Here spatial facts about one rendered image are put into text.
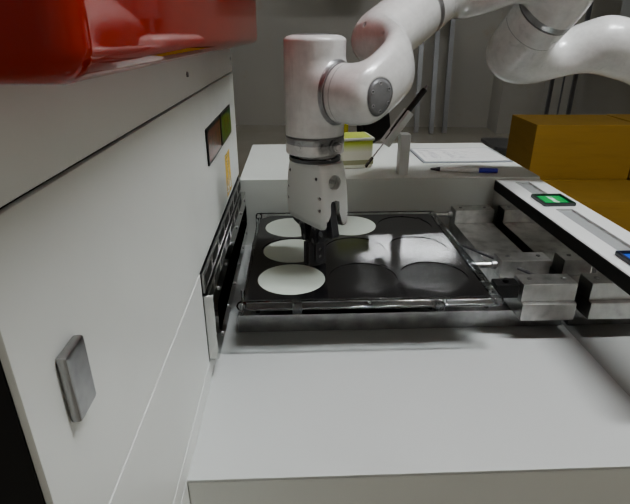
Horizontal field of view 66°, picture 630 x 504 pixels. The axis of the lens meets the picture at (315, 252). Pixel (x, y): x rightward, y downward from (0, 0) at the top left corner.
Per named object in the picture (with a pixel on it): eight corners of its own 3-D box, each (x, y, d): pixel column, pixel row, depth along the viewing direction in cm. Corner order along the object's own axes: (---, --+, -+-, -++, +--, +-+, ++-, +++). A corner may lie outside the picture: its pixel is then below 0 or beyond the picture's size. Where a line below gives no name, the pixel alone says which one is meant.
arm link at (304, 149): (358, 136, 69) (357, 157, 70) (321, 127, 76) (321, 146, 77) (309, 143, 65) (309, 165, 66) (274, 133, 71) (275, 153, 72)
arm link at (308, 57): (360, 134, 70) (314, 126, 76) (364, 33, 64) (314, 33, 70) (320, 143, 64) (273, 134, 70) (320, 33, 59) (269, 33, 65)
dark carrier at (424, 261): (245, 304, 68) (244, 300, 68) (260, 218, 99) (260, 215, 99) (490, 299, 69) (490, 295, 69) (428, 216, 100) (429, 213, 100)
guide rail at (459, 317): (238, 332, 75) (237, 315, 73) (240, 325, 76) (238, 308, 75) (560, 325, 76) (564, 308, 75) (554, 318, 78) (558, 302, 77)
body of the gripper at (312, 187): (357, 152, 69) (354, 226, 74) (315, 140, 77) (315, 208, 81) (314, 159, 65) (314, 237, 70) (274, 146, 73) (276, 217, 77)
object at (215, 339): (206, 360, 64) (199, 296, 60) (240, 234, 104) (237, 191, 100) (220, 360, 64) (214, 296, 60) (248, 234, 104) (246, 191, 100)
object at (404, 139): (381, 176, 102) (385, 110, 97) (378, 171, 106) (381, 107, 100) (410, 175, 102) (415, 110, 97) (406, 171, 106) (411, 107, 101)
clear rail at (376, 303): (236, 313, 67) (235, 304, 66) (237, 308, 68) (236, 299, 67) (505, 307, 68) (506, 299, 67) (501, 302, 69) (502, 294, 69)
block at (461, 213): (454, 223, 101) (456, 209, 99) (449, 217, 104) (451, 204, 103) (492, 222, 101) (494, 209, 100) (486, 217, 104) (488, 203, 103)
